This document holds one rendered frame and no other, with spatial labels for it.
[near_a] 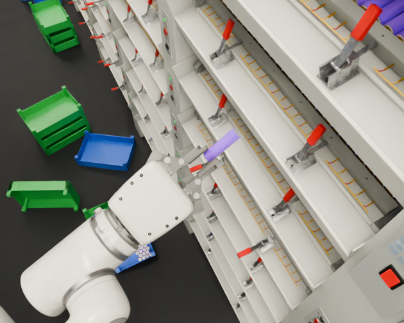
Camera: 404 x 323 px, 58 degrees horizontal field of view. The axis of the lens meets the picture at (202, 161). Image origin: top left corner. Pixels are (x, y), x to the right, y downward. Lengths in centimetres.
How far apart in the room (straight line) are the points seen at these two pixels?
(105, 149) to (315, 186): 179
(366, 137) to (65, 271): 42
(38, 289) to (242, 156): 49
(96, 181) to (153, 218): 162
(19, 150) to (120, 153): 61
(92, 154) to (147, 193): 173
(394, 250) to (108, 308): 36
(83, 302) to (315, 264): 43
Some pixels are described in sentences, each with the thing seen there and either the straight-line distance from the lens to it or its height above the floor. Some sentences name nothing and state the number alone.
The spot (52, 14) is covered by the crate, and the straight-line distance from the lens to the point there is 304.
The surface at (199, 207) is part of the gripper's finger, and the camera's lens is 56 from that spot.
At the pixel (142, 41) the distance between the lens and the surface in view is 140.
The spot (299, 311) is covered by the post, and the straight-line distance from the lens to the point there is 87.
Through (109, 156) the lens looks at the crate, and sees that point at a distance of 222.
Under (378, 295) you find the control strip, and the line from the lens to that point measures 55.
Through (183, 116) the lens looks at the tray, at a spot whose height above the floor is 95.
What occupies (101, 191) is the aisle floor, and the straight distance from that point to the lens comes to 211.
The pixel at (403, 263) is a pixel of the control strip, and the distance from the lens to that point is 47.
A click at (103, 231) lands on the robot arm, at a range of 54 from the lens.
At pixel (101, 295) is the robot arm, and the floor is 130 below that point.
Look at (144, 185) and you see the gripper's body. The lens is 54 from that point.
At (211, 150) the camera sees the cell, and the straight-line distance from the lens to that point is 56.
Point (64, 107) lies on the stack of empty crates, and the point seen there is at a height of 16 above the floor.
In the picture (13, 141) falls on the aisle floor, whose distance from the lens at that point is 250.
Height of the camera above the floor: 180
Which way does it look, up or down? 57 degrees down
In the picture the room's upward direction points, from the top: straight up
